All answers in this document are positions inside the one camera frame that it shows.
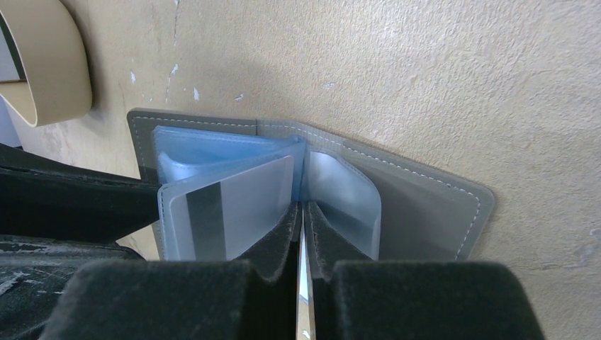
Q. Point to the grey credit card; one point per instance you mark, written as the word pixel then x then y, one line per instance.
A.
pixel 219 218

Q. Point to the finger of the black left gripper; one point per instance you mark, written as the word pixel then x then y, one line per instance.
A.
pixel 54 219

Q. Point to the grey leather card holder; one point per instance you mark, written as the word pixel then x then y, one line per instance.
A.
pixel 389 207

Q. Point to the beige plastic tray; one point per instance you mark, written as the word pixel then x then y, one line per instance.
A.
pixel 57 84

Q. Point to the stack of credit cards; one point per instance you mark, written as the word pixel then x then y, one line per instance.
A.
pixel 11 65

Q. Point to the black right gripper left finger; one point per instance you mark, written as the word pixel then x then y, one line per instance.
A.
pixel 251 297

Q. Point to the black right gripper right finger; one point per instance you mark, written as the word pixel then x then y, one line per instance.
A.
pixel 355 297

